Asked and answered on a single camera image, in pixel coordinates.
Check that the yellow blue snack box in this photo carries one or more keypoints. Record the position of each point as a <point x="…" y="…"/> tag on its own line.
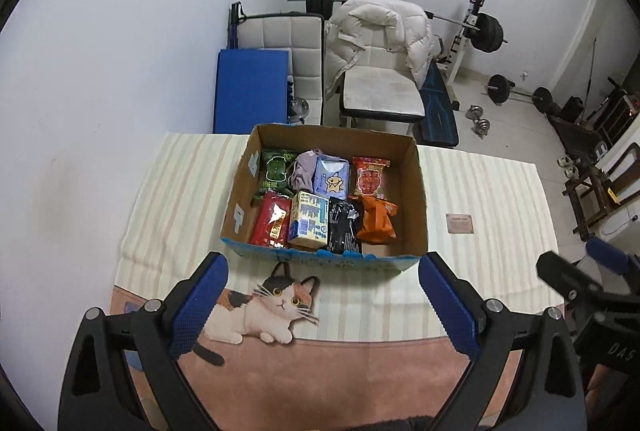
<point x="307" y="221"/>

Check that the black exercise machine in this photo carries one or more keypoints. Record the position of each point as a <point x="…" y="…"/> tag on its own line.
<point x="615" y="106"/>

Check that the black blue weight bench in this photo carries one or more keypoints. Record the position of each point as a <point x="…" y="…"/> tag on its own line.
<point x="437" y="111"/>

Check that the black blue pole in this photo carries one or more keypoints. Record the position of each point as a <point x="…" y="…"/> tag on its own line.
<point x="236" y="23"/>

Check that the dark wooden chair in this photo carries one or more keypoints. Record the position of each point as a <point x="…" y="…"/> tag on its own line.
<point x="590" y="191"/>

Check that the dark low bench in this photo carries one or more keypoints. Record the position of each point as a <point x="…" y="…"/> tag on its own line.
<point x="575" y="136"/>

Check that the white down jacket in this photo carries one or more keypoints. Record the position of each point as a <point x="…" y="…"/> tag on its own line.
<point x="380" y="26"/>

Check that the striped cat printed blanket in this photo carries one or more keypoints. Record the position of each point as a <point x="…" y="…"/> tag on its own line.
<point x="175" y="211"/>

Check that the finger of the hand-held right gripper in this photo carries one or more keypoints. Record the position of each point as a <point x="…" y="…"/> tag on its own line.
<point x="612" y="257"/>
<point x="562" y="276"/>

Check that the purple cloth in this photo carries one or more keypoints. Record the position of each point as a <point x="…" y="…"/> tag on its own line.
<point x="302" y="171"/>

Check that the blue cartoon tissue pack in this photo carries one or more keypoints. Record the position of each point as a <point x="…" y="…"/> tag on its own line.
<point x="332" y="178"/>

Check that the orange snack packet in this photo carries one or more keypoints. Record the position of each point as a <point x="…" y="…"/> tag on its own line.
<point x="377" y="221"/>

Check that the blue folded mat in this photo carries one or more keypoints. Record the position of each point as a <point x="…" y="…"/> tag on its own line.
<point x="250" y="91"/>

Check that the white shoe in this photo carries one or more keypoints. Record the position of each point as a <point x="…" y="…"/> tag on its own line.
<point x="569" y="170"/>
<point x="564" y="162"/>

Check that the black snack packet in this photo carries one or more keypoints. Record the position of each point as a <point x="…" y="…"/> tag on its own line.
<point x="342" y="226"/>

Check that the cardboard box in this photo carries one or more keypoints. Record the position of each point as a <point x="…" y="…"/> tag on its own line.
<point x="402" y="191"/>

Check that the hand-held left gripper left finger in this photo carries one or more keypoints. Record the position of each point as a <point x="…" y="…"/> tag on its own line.
<point x="200" y="306"/>

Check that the clear red snack packet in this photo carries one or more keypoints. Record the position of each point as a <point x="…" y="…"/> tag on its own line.
<point x="370" y="178"/>

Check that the green snack packet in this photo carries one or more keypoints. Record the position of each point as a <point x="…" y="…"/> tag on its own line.
<point x="275" y="171"/>

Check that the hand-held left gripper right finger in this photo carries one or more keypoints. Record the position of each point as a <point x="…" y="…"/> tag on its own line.
<point x="447" y="306"/>

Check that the barbell with black plates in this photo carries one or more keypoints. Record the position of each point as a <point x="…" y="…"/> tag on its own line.
<point x="487" y="32"/>

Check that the person's right forearm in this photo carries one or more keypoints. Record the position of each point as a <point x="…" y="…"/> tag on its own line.
<point x="607" y="393"/>

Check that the white quilted chair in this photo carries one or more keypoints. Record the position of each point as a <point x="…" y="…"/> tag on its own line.
<point x="280" y="36"/>

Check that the white padded chair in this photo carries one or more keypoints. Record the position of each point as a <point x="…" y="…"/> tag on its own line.
<point x="380" y="91"/>

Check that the black bag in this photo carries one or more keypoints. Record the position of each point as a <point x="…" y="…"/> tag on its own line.
<point x="574" y="107"/>

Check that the short barbell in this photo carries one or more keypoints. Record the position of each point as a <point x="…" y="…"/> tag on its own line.
<point x="500" y="87"/>

